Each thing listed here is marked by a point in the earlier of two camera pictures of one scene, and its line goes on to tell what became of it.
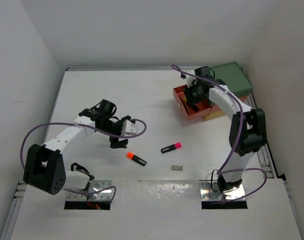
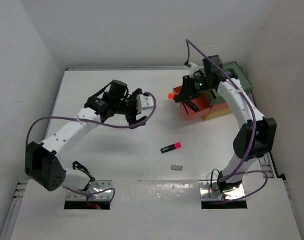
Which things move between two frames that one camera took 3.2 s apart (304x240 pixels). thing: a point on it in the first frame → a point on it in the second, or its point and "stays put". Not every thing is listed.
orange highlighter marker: (130, 156) → (171, 96)
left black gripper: (115, 143) → (131, 119)
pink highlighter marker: (171, 147) stays put
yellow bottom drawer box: (217, 114) stays put
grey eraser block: (174, 167) stays put
